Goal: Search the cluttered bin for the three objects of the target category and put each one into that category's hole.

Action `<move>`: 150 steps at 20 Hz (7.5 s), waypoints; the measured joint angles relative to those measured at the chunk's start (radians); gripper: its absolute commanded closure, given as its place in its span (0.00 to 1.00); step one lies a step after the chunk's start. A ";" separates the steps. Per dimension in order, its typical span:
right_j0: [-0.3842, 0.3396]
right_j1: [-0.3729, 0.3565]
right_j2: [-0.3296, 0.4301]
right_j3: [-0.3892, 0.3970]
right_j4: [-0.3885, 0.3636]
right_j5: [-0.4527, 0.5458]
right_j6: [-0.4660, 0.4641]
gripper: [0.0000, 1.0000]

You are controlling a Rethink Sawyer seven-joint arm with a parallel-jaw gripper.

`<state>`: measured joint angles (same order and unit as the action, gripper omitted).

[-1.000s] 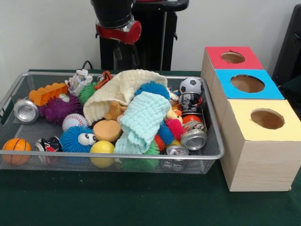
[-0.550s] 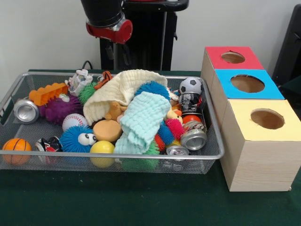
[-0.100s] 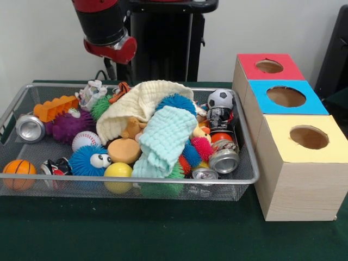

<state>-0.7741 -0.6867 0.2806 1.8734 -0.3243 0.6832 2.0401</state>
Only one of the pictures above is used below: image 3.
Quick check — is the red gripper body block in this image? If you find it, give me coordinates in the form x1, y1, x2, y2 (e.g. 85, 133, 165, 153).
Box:
83, 34, 138, 65

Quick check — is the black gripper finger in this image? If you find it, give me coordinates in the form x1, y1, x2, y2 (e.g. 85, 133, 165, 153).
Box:
106, 59, 118, 82

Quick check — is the cream waffle cloth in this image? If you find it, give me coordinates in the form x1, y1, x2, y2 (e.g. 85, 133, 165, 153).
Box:
96, 80, 204, 146

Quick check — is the light blue waffle cloth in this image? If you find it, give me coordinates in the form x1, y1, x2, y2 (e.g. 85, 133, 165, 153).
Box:
132, 106, 198, 179

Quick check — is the shallow clear mesh bin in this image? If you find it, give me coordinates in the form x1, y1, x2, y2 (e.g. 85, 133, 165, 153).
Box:
0, 82, 260, 202

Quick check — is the orange plastic toy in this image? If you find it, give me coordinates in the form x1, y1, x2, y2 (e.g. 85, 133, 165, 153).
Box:
34, 95, 80, 122

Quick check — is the purple spiky ball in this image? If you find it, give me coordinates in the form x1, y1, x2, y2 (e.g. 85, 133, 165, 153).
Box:
46, 109, 96, 144

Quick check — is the white baseball toy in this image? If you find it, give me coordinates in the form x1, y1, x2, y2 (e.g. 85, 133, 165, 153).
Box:
72, 131, 101, 152

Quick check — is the blue spiky ball with eyes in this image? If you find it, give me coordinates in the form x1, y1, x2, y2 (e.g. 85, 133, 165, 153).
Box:
69, 144, 114, 177

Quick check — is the yellow ball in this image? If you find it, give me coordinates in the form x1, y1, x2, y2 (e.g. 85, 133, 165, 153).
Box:
104, 163, 135, 195

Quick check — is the black and white soccer ball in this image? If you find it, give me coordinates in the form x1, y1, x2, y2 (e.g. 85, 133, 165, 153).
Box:
208, 89, 235, 109

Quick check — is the orange basketball toy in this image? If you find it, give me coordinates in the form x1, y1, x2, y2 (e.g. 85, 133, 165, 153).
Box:
3, 159, 38, 191

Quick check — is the crushed silver soda can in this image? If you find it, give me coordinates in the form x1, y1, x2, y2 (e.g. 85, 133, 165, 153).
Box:
209, 148, 240, 175

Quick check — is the dark green table cloth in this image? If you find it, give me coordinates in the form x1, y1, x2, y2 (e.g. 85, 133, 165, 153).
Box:
0, 80, 348, 261

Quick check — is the black flat panel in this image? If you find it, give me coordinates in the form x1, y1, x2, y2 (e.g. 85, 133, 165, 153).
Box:
314, 4, 348, 101

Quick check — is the green cloth side table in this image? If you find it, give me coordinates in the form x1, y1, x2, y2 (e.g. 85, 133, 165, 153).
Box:
329, 87, 348, 121

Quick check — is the black pedestal stand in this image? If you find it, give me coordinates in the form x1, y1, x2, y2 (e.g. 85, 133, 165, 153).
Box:
111, 0, 219, 82

